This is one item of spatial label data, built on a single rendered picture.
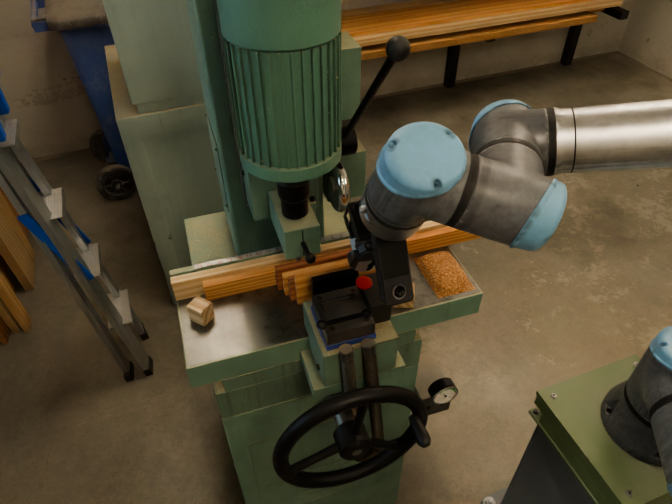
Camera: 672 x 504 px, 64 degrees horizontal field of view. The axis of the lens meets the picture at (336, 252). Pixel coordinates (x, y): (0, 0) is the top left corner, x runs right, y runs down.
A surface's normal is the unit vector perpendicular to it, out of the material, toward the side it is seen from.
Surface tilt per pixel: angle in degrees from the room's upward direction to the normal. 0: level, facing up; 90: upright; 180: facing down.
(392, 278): 59
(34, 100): 90
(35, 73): 90
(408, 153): 28
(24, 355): 0
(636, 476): 1
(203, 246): 0
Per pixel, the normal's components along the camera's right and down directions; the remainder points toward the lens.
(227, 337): 0.00, -0.74
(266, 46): -0.15, 0.66
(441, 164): 0.05, -0.35
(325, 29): 0.78, 0.41
